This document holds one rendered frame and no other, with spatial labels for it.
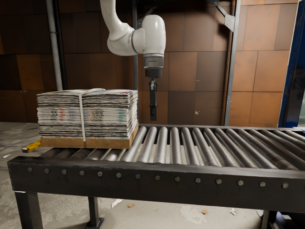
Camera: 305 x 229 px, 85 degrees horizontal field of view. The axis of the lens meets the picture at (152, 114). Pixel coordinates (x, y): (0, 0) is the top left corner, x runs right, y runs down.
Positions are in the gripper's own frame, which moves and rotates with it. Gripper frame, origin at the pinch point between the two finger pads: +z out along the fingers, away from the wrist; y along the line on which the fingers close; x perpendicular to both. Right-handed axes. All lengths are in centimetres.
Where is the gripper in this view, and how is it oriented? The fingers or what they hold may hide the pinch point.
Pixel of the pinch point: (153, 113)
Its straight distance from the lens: 78.7
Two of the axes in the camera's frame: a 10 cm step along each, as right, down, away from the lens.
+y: -1.0, 2.2, -9.7
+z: 0.0, 9.8, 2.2
